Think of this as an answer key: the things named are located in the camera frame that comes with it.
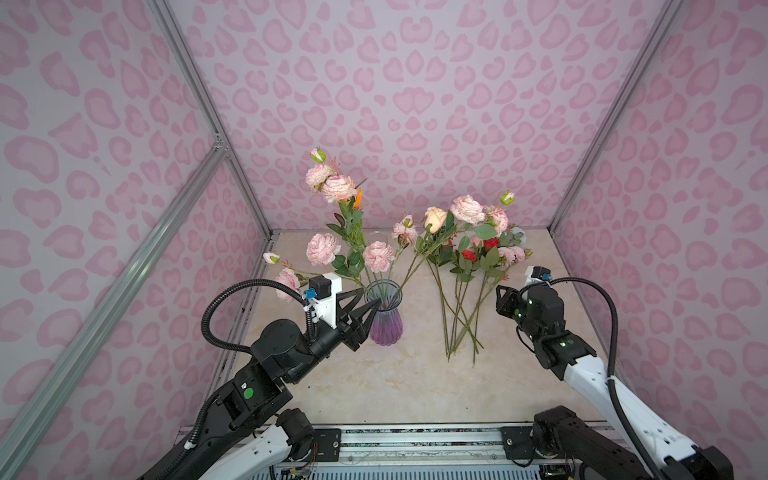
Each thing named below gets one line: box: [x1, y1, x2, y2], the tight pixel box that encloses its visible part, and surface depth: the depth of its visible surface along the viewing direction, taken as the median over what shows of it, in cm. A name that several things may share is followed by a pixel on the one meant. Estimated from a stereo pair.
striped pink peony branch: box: [450, 190, 515, 288], surface depth 69 cm
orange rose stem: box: [327, 188, 366, 284], surface depth 71 cm
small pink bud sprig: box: [399, 214, 413, 250], surface depth 72 cm
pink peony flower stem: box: [363, 241, 395, 295], surface depth 72 cm
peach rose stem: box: [399, 206, 454, 290], surface depth 66 cm
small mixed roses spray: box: [474, 227, 534, 313], surface depth 108 cm
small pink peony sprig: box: [305, 147, 357, 203], surface depth 65 cm
